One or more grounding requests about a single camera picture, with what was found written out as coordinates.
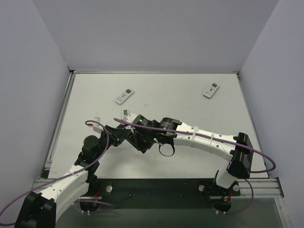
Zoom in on white remote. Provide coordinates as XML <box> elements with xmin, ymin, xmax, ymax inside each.
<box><xmin>203</xmin><ymin>83</ymin><xmax>219</xmax><ymax>99</ymax></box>
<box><xmin>123</xmin><ymin>109</ymin><xmax>129</xmax><ymax>116</ymax></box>
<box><xmin>115</xmin><ymin>88</ymin><xmax>134</xmax><ymax>105</ymax></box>

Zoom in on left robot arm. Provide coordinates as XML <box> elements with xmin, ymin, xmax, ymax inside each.
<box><xmin>14</xmin><ymin>126</ymin><xmax>131</xmax><ymax>228</ymax></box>

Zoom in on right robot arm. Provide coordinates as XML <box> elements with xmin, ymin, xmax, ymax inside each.
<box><xmin>125</xmin><ymin>114</ymin><xmax>253</xmax><ymax>189</ymax></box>

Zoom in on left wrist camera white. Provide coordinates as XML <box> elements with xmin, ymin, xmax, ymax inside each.
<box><xmin>89</xmin><ymin>117</ymin><xmax>103</xmax><ymax>133</ymax></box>

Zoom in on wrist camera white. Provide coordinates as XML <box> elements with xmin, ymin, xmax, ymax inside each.
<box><xmin>89</xmin><ymin>117</ymin><xmax>103</xmax><ymax>133</ymax></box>
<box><xmin>122</xmin><ymin>114</ymin><xmax>138</xmax><ymax>125</ymax></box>

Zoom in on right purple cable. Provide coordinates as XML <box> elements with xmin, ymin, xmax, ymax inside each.
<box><xmin>113</xmin><ymin>117</ymin><xmax>277</xmax><ymax>216</ymax></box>

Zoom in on purple cable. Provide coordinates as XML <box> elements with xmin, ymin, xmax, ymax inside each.
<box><xmin>0</xmin><ymin>120</ymin><xmax>117</xmax><ymax>226</ymax></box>
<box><xmin>113</xmin><ymin>117</ymin><xmax>277</xmax><ymax>216</ymax></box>

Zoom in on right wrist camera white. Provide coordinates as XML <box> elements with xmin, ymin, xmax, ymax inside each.
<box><xmin>122</xmin><ymin>114</ymin><xmax>138</xmax><ymax>125</ymax></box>

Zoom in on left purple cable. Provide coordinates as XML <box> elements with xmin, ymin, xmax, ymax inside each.
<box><xmin>0</xmin><ymin>120</ymin><xmax>117</xmax><ymax>226</ymax></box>

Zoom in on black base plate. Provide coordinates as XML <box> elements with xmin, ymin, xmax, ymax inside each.
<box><xmin>85</xmin><ymin>179</ymin><xmax>230</xmax><ymax>209</ymax></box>

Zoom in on aluminium front rail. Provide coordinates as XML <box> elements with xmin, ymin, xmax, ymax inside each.
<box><xmin>33</xmin><ymin>177</ymin><xmax>285</xmax><ymax>200</ymax></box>

